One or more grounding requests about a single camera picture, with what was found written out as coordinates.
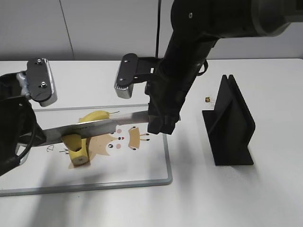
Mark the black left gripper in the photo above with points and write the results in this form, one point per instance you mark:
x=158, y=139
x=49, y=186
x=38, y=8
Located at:
x=19, y=130

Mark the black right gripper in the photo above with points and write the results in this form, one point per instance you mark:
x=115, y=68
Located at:
x=168, y=93

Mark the white handled kitchen knife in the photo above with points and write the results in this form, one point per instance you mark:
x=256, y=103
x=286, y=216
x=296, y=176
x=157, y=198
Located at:
x=93, y=128

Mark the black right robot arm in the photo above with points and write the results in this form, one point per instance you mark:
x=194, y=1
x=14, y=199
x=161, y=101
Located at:
x=197, y=26

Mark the yellow banana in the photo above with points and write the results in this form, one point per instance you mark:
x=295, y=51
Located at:
x=76, y=145

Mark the black knife stand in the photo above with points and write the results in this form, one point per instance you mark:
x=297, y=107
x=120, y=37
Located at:
x=229, y=126

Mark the white grey-rimmed cutting board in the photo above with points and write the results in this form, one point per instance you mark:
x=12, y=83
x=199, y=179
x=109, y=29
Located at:
x=125, y=155

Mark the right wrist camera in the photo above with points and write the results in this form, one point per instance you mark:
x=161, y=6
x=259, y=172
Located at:
x=133, y=70

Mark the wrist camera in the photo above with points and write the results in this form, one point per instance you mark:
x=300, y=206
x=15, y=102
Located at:
x=37, y=82
x=133, y=70

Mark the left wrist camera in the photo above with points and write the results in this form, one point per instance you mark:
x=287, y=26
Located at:
x=37, y=82

